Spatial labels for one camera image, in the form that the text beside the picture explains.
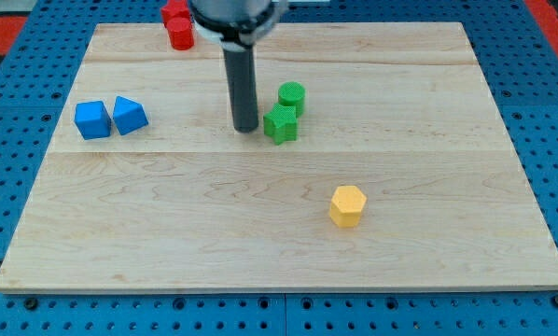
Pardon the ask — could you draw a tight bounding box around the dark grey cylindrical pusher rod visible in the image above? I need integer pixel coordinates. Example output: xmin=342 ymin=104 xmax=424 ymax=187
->
xmin=223 ymin=46 xmax=258 ymax=133

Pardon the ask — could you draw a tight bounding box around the yellow hexagon block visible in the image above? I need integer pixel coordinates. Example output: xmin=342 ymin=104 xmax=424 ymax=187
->
xmin=329 ymin=186 xmax=367 ymax=228

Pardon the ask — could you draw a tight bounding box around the green cylinder block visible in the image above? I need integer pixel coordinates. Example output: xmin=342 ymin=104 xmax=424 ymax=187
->
xmin=278 ymin=81 xmax=306 ymax=119

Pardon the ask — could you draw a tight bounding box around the red cylinder block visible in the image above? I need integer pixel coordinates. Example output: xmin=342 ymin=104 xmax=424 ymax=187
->
xmin=166 ymin=17 xmax=195 ymax=50

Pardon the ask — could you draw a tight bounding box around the green star block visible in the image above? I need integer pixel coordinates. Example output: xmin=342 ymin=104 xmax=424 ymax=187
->
xmin=263 ymin=104 xmax=298 ymax=145

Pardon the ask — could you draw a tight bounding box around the red block at back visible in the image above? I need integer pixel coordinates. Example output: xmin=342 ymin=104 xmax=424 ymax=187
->
xmin=160 ymin=0 xmax=191 ymax=26

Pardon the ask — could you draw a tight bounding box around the blue triangular block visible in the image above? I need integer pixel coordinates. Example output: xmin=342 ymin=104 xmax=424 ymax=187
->
xmin=113 ymin=96 xmax=148 ymax=135

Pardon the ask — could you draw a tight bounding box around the blue cube block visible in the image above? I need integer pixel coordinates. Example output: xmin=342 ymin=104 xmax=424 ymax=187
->
xmin=74 ymin=101 xmax=111 ymax=140

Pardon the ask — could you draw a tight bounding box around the light wooden board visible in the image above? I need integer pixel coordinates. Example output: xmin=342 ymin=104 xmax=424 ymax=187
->
xmin=0 ymin=22 xmax=558 ymax=294

